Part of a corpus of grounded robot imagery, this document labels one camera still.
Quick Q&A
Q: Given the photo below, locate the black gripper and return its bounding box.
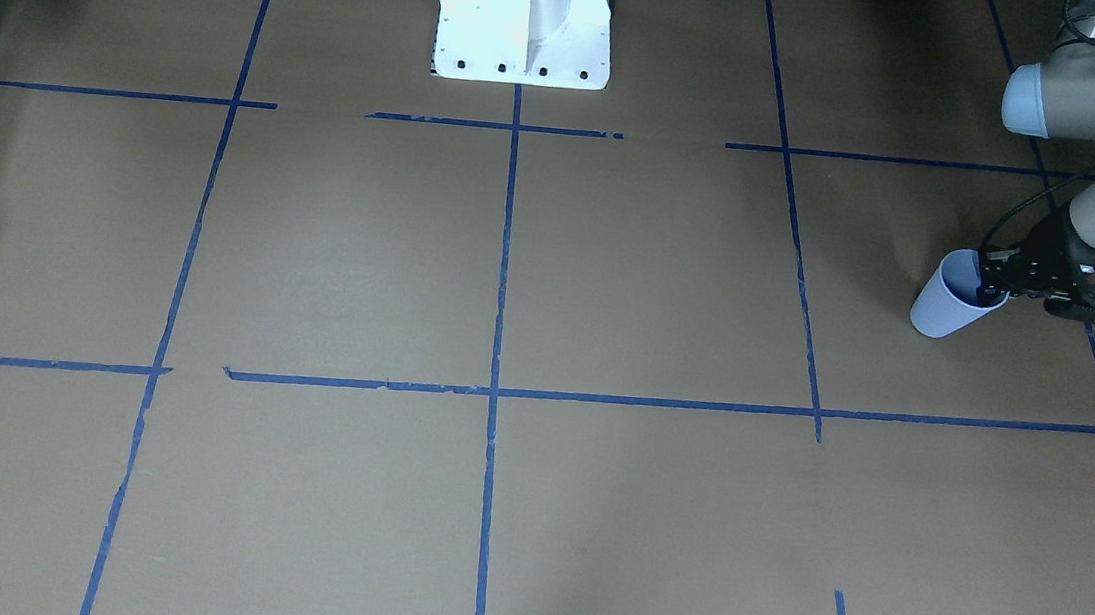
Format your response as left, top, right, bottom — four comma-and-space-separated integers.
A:
976, 207, 1076, 304

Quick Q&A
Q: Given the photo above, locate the light blue ribbed cup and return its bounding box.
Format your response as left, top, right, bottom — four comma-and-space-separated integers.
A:
909, 248, 1011, 339

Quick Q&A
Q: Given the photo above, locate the white pillar with base plate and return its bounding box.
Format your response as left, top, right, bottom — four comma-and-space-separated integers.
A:
430, 0, 613, 91

